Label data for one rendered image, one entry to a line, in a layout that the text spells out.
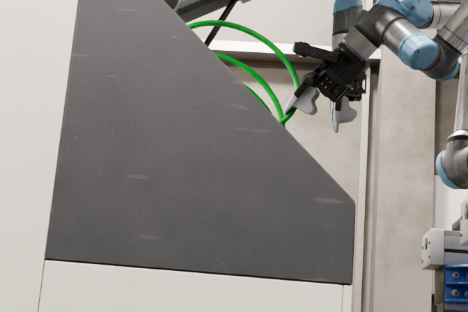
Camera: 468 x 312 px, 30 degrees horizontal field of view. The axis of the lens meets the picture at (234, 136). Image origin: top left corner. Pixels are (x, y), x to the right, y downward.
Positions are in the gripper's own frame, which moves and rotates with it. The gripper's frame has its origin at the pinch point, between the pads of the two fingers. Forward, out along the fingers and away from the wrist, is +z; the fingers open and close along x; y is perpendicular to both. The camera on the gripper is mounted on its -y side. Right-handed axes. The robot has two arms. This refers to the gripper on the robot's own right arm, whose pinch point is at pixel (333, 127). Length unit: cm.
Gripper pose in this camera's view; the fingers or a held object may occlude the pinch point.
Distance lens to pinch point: 221.1
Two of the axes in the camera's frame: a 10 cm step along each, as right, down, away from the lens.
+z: -0.8, 9.7, -2.5
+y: 9.9, 0.9, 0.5
